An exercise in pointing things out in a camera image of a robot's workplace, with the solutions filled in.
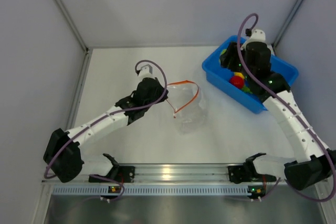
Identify slotted cable duct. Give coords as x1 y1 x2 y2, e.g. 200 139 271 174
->
52 185 263 197

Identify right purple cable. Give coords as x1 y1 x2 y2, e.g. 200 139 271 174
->
237 13 336 203

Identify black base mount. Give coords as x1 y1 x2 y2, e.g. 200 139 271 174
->
228 165 250 184
88 165 135 184

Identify purple cable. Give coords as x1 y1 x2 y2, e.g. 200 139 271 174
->
237 13 336 203
44 60 168 179

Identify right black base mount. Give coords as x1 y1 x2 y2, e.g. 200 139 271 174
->
228 165 250 184

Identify red fake apple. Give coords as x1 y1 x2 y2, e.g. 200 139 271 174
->
229 76 245 89

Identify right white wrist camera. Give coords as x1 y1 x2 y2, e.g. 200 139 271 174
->
240 28 266 50

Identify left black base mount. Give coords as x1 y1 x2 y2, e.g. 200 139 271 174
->
88 165 135 184

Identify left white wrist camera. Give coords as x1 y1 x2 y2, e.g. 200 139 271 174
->
136 64 153 81

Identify green fake lettuce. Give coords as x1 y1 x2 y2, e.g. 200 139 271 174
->
241 77 253 94

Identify aluminium mounting rail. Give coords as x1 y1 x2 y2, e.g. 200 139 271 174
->
41 163 289 184

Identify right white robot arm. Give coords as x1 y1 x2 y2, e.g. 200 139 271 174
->
219 41 335 191

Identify blue plastic bin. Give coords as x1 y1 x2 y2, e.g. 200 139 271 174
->
202 35 299 114

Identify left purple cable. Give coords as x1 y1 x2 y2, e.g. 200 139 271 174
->
44 60 168 179

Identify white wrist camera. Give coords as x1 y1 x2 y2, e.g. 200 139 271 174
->
240 28 266 50
136 64 153 81

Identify clear zip top bag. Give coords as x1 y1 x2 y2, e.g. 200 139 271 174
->
166 80 208 134

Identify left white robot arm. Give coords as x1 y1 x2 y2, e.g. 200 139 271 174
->
43 77 169 183

